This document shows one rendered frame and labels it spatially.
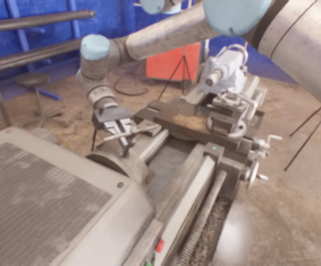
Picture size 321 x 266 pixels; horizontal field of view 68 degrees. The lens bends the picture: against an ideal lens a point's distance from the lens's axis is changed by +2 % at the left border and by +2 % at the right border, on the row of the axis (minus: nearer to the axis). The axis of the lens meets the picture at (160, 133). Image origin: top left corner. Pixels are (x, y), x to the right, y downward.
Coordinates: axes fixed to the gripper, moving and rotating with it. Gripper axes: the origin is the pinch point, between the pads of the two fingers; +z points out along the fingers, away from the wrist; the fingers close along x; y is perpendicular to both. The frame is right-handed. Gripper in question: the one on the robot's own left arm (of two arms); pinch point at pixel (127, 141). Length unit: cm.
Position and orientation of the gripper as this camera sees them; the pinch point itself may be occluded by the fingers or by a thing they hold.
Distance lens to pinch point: 76.6
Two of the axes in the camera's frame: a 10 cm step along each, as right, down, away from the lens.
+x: 7.8, -1.9, 5.9
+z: 5.1, 7.5, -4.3
